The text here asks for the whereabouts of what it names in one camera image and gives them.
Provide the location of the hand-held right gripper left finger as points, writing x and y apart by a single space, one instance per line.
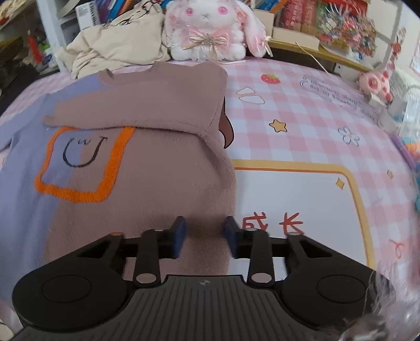
178 237

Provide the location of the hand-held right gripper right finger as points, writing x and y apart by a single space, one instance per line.
231 237

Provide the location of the purple and mauve sweater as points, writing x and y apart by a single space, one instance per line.
147 164

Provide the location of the pink checked printed mat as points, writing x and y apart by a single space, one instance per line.
311 196

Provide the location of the thin straw stick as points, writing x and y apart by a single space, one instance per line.
311 56

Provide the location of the cream garment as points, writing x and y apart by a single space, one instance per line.
124 46

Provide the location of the white and pink rabbit plush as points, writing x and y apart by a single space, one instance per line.
203 36

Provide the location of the pink pig plush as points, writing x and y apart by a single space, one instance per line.
374 83

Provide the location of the white flat box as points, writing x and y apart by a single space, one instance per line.
295 36

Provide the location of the red printed box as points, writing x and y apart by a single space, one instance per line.
298 14

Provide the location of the colourful flower bouquet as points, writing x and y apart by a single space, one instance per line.
344 26

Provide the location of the row of books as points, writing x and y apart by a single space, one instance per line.
116 6

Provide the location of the white narrow box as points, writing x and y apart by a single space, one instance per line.
88 13

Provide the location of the white bookshelf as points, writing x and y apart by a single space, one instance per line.
49 26

